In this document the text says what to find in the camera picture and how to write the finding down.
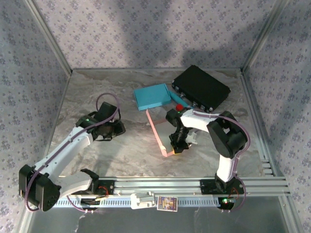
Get pink paper box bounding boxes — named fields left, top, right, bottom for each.
left=145, top=108, right=182, bottom=158

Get blue paper box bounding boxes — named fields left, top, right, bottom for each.
left=133, top=83, right=172, bottom=112

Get teal marker pen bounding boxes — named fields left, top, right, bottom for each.
left=169, top=91, right=195, bottom=109

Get printed picture card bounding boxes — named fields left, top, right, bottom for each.
left=156, top=196, right=178, bottom=212

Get black flat case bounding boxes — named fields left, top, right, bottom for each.
left=171, top=65, right=231, bottom=113

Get black round controller board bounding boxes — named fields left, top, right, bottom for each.
left=217, top=196, right=238, bottom=211

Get aluminium mounting rail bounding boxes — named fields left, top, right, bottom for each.
left=26, top=176, right=292, bottom=198

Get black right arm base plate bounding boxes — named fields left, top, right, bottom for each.
left=200, top=179, right=245, bottom=195

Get white slotted cable duct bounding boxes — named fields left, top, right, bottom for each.
left=52, top=197, right=221, bottom=210

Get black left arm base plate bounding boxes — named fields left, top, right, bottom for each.
left=92, top=180, right=115, bottom=196

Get white plastic bracket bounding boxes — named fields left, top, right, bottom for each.
left=130, top=191, right=156, bottom=210

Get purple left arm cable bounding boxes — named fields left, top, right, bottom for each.
left=25, top=93, right=121, bottom=214

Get aluminium corner post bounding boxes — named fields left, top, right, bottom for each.
left=23, top=0, right=73, bottom=76
left=241, top=0, right=290, bottom=75

